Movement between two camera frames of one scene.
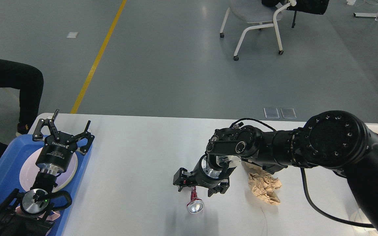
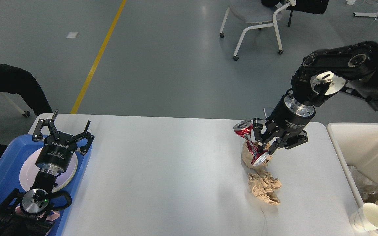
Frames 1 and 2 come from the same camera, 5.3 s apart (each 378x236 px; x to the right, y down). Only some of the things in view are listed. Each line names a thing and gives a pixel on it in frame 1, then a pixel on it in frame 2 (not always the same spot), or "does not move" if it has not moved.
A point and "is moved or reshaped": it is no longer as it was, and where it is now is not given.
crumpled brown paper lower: x=264 y=187 does not move
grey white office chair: x=253 y=11 does not move
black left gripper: x=54 y=156 does not move
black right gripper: x=210 y=170 -> x=289 y=116
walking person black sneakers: x=315 y=7 does not move
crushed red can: x=196 y=205 is moved or reshaped
